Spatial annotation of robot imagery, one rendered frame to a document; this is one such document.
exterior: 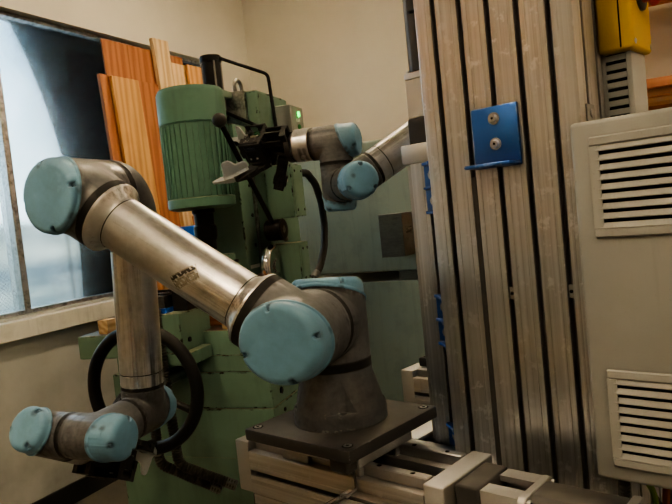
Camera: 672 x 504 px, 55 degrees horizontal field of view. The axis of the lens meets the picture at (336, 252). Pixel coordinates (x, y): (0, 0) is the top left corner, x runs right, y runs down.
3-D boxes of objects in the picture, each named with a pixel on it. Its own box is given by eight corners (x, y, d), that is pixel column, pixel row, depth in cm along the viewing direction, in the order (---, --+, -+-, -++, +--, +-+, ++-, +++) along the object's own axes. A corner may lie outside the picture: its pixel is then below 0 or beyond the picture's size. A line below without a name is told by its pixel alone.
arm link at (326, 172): (331, 211, 139) (327, 159, 138) (319, 212, 150) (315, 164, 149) (366, 208, 141) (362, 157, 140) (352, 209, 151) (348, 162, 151)
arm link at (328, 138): (355, 158, 141) (351, 118, 140) (308, 163, 144) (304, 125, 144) (365, 160, 148) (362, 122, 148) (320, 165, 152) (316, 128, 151)
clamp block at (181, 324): (129, 354, 152) (125, 316, 151) (162, 342, 165) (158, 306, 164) (184, 352, 147) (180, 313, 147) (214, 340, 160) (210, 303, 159)
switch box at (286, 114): (276, 161, 193) (271, 107, 192) (289, 162, 202) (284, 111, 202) (296, 158, 191) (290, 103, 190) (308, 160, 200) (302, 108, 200)
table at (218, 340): (52, 369, 159) (49, 345, 159) (128, 342, 188) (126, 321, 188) (279, 363, 140) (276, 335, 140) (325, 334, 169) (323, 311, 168)
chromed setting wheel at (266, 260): (261, 291, 176) (256, 246, 175) (279, 285, 188) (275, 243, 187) (271, 291, 175) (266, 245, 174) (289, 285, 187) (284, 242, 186)
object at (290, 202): (269, 219, 185) (263, 166, 184) (281, 218, 193) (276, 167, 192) (296, 216, 182) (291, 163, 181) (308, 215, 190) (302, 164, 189)
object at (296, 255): (273, 287, 184) (269, 244, 183) (283, 283, 190) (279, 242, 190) (304, 284, 181) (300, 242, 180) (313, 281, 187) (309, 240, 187)
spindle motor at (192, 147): (155, 213, 166) (140, 91, 164) (191, 211, 183) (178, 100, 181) (216, 206, 161) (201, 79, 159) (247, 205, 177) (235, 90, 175)
